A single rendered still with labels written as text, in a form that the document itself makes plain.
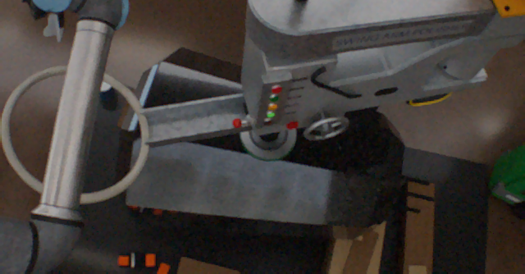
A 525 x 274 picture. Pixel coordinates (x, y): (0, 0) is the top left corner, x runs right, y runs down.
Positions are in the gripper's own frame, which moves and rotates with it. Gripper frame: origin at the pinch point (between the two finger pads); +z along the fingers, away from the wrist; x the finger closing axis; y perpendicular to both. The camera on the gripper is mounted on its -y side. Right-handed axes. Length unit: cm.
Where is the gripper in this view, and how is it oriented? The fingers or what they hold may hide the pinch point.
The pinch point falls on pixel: (47, 22)
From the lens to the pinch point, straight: 150.8
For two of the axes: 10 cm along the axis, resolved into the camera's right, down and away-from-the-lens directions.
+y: -6.3, 4.5, -6.3
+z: -4.5, 4.5, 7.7
